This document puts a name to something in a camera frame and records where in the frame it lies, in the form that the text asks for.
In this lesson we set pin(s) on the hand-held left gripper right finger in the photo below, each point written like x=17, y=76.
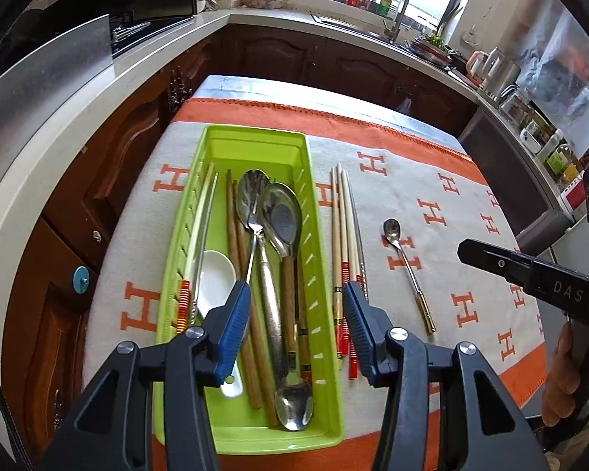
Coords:
x=361, y=324

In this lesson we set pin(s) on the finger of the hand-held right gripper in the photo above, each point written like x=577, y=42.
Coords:
x=495, y=260

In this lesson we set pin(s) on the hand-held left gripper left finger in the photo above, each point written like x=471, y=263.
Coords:
x=235, y=324

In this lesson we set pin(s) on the dark brown gold-banded chopstick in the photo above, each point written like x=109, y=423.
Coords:
x=289, y=304
x=304, y=348

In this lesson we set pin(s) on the white ceramic spoon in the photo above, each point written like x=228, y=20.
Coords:
x=216, y=270

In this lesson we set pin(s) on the metal chopstick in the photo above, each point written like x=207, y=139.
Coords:
x=354, y=235
x=361, y=255

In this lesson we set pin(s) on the brown wooden chopstick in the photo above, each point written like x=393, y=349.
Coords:
x=239, y=211
x=232, y=216

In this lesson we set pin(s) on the metal spork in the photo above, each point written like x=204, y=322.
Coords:
x=253, y=194

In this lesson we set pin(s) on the green plastic utensil tray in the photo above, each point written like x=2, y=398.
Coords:
x=255, y=152

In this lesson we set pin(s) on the person's right hand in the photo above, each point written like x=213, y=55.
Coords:
x=559, y=378

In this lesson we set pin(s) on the orange and grey printed blanket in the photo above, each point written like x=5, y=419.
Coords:
x=422, y=181

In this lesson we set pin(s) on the glass jar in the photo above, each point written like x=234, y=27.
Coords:
x=515, y=105

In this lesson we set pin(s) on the blue round cabinet lock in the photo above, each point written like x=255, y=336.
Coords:
x=82, y=279

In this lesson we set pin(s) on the white electric kettle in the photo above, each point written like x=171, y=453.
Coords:
x=491, y=66

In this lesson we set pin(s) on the brown wooden kitchen cabinets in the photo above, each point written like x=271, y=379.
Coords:
x=127, y=132

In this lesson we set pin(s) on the green onion plant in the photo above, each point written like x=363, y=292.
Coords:
x=437, y=39

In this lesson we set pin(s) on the white kitchen countertop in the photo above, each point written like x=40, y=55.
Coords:
x=54, y=157

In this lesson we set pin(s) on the steel kitchen faucet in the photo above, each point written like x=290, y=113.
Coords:
x=396, y=24

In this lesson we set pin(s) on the green bottle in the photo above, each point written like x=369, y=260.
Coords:
x=385, y=7

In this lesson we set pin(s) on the clear container of garlic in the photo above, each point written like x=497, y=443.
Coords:
x=262, y=1

